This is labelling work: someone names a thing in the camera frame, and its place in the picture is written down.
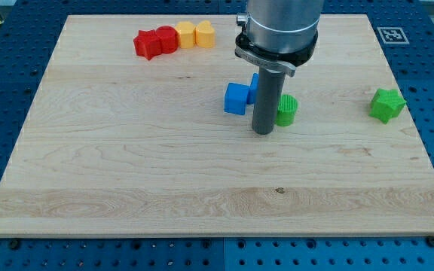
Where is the yellow heart block left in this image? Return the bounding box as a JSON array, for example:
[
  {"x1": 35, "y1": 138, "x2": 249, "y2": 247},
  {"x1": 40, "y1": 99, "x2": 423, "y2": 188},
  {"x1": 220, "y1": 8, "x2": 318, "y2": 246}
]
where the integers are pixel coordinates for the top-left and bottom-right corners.
[{"x1": 175, "y1": 21, "x2": 196, "y2": 49}]

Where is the green cylinder block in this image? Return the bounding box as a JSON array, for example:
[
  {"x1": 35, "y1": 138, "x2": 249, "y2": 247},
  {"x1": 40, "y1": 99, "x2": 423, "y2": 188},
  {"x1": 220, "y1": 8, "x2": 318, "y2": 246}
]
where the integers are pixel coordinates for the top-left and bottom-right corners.
[{"x1": 275, "y1": 94, "x2": 298, "y2": 126}]

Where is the blue cube block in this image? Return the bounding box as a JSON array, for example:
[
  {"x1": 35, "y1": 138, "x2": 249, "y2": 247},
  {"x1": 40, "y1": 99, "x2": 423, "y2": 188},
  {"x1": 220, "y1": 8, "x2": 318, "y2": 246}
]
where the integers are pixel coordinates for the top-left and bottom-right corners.
[{"x1": 224, "y1": 83, "x2": 249, "y2": 115}]

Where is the green star block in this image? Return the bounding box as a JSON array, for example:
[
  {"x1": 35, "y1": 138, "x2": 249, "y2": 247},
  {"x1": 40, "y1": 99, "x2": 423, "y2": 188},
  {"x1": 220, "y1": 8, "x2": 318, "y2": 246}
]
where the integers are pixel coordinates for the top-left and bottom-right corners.
[{"x1": 369, "y1": 88, "x2": 407, "y2": 123}]

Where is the red star block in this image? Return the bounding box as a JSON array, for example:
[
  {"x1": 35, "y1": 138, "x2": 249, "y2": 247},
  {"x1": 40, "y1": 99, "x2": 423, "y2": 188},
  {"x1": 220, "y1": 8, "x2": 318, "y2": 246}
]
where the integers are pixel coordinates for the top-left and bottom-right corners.
[{"x1": 133, "y1": 30, "x2": 162, "y2": 60}]

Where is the yellow heart block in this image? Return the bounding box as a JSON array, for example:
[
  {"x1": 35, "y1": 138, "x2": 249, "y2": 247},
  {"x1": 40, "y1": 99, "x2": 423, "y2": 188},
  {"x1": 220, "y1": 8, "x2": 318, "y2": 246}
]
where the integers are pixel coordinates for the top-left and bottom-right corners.
[
  {"x1": 175, "y1": 21, "x2": 196, "y2": 49},
  {"x1": 195, "y1": 20, "x2": 215, "y2": 48}
]

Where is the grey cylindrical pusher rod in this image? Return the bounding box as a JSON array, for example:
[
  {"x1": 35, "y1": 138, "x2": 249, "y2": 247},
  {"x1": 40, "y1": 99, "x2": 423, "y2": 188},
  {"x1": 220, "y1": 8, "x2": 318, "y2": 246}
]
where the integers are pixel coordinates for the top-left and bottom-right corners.
[{"x1": 252, "y1": 68, "x2": 286, "y2": 135}]

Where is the yellow heart block right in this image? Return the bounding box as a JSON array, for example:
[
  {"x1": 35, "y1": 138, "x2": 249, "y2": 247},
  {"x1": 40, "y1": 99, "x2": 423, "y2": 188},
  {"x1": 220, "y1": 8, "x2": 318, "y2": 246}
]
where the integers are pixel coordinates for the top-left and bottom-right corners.
[{"x1": 195, "y1": 20, "x2": 215, "y2": 48}]

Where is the white fiducial marker tag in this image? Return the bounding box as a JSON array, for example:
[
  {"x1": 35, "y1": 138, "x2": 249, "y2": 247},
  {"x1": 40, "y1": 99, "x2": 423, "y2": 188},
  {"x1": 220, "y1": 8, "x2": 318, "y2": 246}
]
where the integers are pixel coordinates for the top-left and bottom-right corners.
[{"x1": 377, "y1": 26, "x2": 409, "y2": 44}]

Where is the wooden board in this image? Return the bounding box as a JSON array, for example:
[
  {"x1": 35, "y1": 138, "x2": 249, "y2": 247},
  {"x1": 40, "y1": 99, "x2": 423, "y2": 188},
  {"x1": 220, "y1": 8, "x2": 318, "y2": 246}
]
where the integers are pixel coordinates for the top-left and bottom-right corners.
[{"x1": 0, "y1": 14, "x2": 434, "y2": 238}]

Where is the red cylinder block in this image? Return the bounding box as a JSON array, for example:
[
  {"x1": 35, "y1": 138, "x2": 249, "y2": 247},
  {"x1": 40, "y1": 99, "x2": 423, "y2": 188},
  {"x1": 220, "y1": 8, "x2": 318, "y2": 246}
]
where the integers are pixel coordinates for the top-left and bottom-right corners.
[{"x1": 155, "y1": 26, "x2": 179, "y2": 54}]

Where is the blue block behind rod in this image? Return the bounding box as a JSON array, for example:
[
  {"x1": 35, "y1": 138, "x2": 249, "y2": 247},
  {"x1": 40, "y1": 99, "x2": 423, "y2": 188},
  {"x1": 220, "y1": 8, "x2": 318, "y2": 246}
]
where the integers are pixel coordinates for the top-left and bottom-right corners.
[{"x1": 247, "y1": 73, "x2": 258, "y2": 105}]

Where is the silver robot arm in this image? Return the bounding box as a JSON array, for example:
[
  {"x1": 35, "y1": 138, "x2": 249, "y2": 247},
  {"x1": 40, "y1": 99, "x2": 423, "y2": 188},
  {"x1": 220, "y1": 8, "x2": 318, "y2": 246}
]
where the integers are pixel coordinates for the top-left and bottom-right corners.
[{"x1": 235, "y1": 0, "x2": 324, "y2": 77}]

